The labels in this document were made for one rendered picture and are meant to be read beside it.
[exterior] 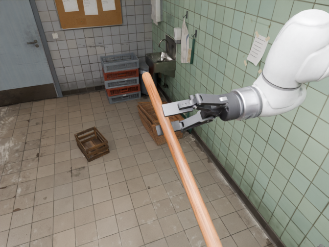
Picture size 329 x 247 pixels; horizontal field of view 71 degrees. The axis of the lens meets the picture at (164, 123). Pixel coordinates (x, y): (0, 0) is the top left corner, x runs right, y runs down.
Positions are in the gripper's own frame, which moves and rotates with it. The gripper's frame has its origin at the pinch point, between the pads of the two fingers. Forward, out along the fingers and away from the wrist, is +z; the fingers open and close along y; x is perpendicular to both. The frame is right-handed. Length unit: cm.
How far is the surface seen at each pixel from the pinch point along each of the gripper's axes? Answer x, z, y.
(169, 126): -0.6, -1.8, 3.6
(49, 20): 292, 78, 251
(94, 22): 287, 11, 261
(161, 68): 167, -72, 242
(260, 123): 20, -109, 121
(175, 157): -9.8, -0.5, 1.4
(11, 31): 282, 135, 254
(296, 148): -9, -112, 97
